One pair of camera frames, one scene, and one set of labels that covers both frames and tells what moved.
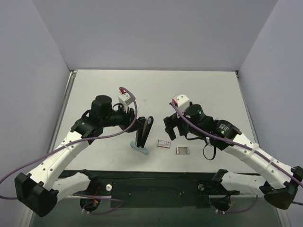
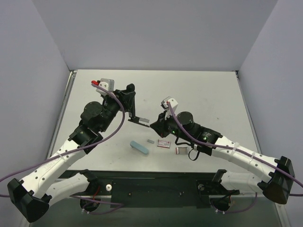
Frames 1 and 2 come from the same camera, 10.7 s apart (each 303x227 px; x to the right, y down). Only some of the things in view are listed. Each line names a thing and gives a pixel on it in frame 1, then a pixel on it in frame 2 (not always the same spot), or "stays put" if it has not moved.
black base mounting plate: [164, 189] stays put
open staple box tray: [182, 150] stays put
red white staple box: [164, 144] stays put
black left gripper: [141, 124] → [126, 97]
